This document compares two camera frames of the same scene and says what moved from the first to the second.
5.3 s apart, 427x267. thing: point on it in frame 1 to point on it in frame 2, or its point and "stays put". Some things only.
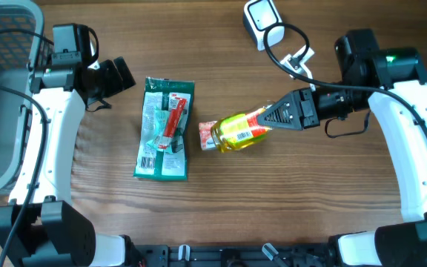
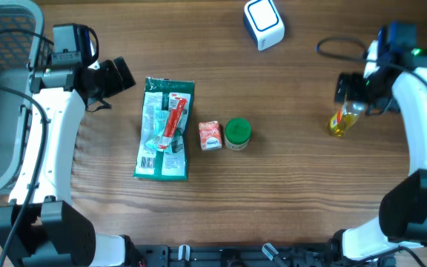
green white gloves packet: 161,151 stays put
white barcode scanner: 257,15 stays put
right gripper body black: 308,102 to 359,88
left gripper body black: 110,81 stays put
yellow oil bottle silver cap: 236,131 to 345,118
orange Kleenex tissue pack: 207,140 stays put
